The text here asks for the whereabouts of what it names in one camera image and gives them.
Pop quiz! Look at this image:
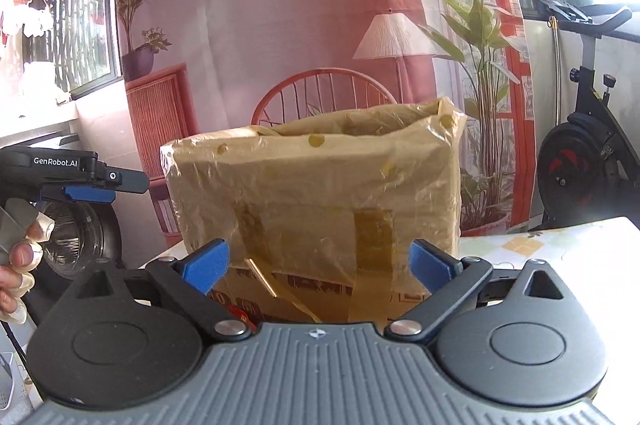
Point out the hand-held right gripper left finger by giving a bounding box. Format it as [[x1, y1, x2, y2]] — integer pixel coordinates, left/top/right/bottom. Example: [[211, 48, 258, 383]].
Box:
[[72, 239, 254, 342]]

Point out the hanging white laundry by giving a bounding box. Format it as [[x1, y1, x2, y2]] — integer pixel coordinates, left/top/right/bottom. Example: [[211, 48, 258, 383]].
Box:
[[0, 0, 55, 58]]

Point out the person's left hand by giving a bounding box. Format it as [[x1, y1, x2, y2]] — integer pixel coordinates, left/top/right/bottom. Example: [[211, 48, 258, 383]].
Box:
[[0, 198, 57, 326]]

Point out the printed backdrop cloth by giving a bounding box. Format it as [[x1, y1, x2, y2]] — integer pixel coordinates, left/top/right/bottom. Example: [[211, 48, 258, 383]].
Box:
[[114, 0, 538, 256]]

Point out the washing machine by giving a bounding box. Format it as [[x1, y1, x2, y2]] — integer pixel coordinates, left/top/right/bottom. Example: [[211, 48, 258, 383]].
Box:
[[20, 199, 126, 336]]

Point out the red snack packet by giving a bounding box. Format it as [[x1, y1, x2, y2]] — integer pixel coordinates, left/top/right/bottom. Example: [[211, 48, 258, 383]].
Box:
[[227, 302, 259, 332]]

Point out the black exercise bike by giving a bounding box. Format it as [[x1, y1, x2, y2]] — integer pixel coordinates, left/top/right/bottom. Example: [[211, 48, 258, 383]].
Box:
[[530, 0, 640, 234]]

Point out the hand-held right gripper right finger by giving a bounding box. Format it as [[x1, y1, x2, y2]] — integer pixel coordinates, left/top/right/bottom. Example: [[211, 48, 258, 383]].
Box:
[[385, 239, 571, 346]]

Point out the metal pole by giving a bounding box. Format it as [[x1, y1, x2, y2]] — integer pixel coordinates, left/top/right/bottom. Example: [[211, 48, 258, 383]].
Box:
[[549, 18, 562, 138]]

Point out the cardboard box with plastic liner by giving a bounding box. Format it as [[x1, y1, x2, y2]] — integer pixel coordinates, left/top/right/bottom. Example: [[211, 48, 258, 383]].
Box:
[[160, 96, 469, 327]]

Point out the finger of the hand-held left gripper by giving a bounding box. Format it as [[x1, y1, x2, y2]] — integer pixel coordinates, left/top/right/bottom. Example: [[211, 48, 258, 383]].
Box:
[[62, 185, 117, 202], [95, 162, 150, 195]]

